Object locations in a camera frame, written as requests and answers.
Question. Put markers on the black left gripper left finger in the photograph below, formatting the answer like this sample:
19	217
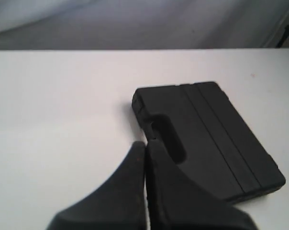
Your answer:
118	204

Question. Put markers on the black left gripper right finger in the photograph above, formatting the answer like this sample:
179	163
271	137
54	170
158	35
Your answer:
177	203

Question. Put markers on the black plastic tool case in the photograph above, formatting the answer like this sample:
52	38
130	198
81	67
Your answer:
207	139

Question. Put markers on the grey backdrop cloth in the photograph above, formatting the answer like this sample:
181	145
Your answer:
141	24

